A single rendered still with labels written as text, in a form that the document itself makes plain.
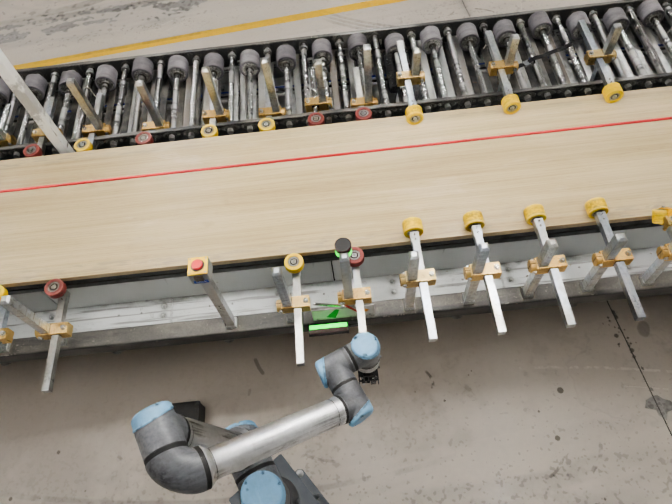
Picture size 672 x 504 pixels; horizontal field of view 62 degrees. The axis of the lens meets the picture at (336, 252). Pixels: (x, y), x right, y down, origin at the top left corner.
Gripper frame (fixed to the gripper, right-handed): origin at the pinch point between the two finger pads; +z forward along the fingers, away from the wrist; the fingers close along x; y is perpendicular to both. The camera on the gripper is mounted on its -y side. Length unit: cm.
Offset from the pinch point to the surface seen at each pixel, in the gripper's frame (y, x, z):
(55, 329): -31, -125, -1
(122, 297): -52, -106, 16
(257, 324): -30, -44, 13
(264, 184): -89, -37, -7
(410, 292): -30.0, 20.5, -3.6
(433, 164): -90, 40, -7
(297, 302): -31.2, -24.9, -2.7
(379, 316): -28.2, 7.8, 12.8
